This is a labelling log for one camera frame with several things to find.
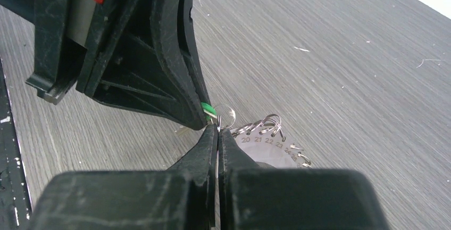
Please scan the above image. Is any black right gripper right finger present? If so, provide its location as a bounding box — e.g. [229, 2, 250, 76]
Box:
[218, 130, 389, 229]

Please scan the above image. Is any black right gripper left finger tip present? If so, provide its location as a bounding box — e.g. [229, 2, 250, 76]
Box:
[28, 125, 218, 229]

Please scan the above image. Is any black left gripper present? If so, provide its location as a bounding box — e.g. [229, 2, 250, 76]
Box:
[0, 0, 198, 131]

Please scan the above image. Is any silver key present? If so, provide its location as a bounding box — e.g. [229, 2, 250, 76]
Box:
[175, 126, 191, 136]

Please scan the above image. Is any green key tag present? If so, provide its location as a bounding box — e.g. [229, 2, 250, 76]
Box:
[201, 102, 217, 120]

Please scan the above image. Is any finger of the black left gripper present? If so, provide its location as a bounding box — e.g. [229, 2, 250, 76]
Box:
[150, 0, 210, 130]

